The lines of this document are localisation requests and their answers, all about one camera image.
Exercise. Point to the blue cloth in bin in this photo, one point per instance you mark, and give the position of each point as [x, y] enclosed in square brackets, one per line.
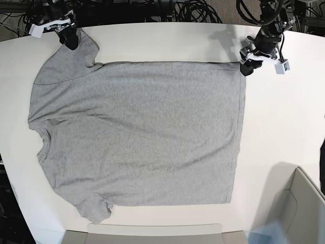
[267, 234]

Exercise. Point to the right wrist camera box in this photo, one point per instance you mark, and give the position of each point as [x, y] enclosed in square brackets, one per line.
[36, 30]

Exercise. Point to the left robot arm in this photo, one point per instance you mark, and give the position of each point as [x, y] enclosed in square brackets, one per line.
[276, 18]

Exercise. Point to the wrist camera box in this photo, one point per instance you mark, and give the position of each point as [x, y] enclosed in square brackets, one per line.
[36, 30]
[282, 66]

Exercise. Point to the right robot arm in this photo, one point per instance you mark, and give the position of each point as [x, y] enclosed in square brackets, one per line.
[36, 15]

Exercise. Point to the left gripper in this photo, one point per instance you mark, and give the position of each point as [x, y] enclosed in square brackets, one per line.
[262, 48]

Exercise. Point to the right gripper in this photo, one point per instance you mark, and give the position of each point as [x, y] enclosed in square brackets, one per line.
[62, 19]

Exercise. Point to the black object right edge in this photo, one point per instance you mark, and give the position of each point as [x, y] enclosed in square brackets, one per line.
[322, 167]

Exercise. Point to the grey bin front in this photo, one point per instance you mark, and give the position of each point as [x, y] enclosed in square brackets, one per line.
[102, 233]

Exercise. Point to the grey T-shirt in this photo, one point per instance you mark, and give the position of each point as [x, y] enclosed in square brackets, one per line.
[136, 134]

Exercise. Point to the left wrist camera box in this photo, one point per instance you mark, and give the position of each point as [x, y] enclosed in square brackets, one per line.
[282, 66]

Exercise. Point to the grey bin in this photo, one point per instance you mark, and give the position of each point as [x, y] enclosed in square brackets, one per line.
[297, 213]
[102, 233]

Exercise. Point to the grey bin right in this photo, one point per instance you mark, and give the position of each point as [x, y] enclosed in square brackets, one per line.
[297, 213]

